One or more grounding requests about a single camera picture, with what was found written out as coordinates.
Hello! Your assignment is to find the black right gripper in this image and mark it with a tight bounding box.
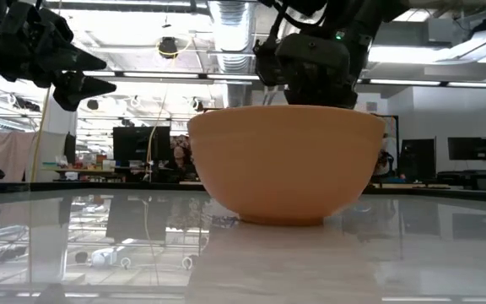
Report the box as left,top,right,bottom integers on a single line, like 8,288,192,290
275,33,359,109

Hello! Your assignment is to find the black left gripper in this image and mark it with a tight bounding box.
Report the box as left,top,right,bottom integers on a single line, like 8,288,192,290
0,0,117,111

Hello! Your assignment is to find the orange bowl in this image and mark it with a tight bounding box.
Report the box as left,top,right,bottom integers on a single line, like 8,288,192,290
186,104,386,227

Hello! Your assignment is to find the black monitor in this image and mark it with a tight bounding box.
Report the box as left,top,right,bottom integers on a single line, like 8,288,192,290
398,138,437,182
447,137,486,161
112,126,171,168

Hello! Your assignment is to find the cluttered wooden desk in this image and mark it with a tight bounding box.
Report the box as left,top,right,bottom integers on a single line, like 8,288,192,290
42,154,120,182

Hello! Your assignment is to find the pink cloth partition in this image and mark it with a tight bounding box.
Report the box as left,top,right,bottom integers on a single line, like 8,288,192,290
0,131,37,182

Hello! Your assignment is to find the person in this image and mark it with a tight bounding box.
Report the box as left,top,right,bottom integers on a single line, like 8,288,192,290
165,134,197,183

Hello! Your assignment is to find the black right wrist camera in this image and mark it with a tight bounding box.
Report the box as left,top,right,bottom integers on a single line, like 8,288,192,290
253,38,289,88

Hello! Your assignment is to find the silver ventilation duct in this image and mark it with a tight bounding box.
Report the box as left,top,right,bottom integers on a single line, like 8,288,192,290
207,0,256,106

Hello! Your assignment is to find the black reel with yellow cable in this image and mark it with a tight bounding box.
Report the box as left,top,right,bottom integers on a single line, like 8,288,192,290
144,35,194,166

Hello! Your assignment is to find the black table frame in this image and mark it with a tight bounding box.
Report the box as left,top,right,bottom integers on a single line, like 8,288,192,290
0,181,486,204

